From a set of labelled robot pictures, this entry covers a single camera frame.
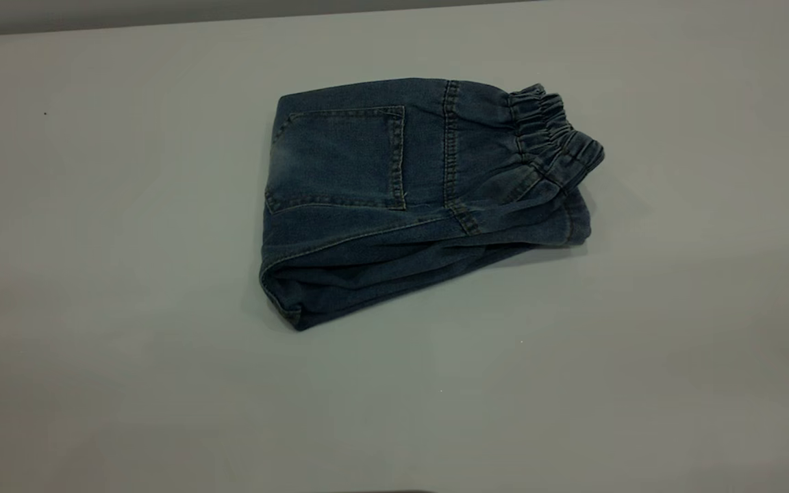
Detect blue faded denim pants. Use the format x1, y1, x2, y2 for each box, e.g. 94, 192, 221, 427
259, 77, 606, 332

